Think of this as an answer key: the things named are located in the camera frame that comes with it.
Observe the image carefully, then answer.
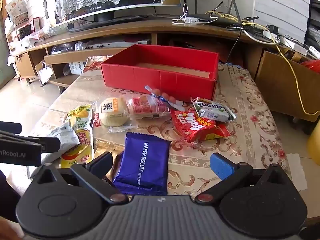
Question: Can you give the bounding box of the yellow cable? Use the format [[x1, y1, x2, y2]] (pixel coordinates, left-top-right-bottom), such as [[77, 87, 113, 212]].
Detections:
[[205, 10, 320, 116]]

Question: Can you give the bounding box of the floral tablecloth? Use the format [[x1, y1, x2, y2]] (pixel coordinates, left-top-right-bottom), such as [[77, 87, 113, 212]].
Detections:
[[5, 61, 293, 198]]

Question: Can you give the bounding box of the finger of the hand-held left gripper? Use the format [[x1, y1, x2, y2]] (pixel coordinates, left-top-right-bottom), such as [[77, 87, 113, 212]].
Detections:
[[0, 130, 61, 153], [0, 121, 22, 133]]

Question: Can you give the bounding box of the white power strip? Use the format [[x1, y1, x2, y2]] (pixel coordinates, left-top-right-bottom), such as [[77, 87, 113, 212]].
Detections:
[[280, 36, 308, 55]]

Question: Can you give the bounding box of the red candy packet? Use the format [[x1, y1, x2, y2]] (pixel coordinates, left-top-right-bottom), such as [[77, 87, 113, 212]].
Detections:
[[171, 107, 232, 143]]

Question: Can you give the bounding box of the round steamed cake packet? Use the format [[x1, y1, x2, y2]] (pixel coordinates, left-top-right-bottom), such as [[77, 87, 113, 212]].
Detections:
[[92, 96, 138, 133]]

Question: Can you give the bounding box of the white paper sheet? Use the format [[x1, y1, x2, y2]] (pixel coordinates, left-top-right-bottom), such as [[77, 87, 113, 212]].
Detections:
[[286, 153, 308, 192]]

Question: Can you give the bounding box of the brown cardboard box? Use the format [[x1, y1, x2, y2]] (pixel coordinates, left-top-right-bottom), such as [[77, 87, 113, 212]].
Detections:
[[254, 51, 320, 122]]

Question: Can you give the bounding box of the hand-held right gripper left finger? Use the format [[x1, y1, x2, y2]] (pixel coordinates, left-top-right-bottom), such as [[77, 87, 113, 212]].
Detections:
[[30, 151, 129, 204]]

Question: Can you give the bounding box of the black router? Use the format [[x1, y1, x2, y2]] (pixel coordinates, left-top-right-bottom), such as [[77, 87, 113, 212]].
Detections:
[[181, 0, 259, 27]]

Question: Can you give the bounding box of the black cable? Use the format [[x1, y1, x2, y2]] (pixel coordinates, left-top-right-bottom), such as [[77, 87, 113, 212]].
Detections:
[[226, 29, 243, 64]]

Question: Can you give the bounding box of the silver media player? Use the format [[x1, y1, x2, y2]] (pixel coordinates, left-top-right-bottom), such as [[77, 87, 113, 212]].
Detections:
[[81, 39, 152, 50]]

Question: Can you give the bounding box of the yellow round container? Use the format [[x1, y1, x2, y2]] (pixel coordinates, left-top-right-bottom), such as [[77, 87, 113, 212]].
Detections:
[[307, 130, 320, 166]]

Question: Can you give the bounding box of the blue wafer biscuit packet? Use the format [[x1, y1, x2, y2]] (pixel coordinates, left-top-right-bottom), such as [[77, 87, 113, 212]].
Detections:
[[112, 132, 172, 195]]

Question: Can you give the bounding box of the yellow snack packet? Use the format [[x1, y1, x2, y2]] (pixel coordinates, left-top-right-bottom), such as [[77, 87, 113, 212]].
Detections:
[[60, 104, 94, 169]]

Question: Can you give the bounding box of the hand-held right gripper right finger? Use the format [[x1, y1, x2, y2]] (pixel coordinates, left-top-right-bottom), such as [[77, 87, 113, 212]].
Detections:
[[194, 152, 288, 204]]

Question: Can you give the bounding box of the white printed bag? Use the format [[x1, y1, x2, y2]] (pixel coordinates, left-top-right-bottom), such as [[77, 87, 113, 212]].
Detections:
[[5, 0, 27, 22]]

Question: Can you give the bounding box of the wooden television cabinet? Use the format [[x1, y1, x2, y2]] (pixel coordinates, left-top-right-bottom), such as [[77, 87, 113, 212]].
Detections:
[[10, 14, 320, 88]]

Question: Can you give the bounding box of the green white wafer packet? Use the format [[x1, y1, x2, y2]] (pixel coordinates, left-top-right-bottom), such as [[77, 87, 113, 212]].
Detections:
[[191, 97, 237, 122]]

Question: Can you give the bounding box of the red cardboard box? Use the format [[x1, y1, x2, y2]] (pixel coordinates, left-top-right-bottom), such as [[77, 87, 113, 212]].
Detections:
[[101, 44, 219, 103]]

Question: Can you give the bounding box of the red clear pastry packet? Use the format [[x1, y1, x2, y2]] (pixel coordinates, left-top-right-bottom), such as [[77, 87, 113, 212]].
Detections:
[[126, 94, 172, 120]]

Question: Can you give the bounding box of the red plastic bag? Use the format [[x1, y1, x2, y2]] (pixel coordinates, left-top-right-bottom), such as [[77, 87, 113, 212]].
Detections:
[[300, 59, 320, 73]]

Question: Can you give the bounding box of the clear sausage packet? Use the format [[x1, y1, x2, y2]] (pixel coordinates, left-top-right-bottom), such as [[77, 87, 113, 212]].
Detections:
[[144, 85, 184, 110]]

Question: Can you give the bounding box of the small white box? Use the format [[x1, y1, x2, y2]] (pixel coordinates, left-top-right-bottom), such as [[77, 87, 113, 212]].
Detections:
[[69, 61, 87, 75]]

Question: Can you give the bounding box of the gold brown snack packet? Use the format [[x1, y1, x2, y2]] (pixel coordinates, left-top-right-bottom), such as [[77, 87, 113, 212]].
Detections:
[[105, 151, 125, 184]]

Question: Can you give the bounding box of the white snack packet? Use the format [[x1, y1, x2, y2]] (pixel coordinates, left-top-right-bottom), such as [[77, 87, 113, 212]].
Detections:
[[40, 122, 79, 163]]

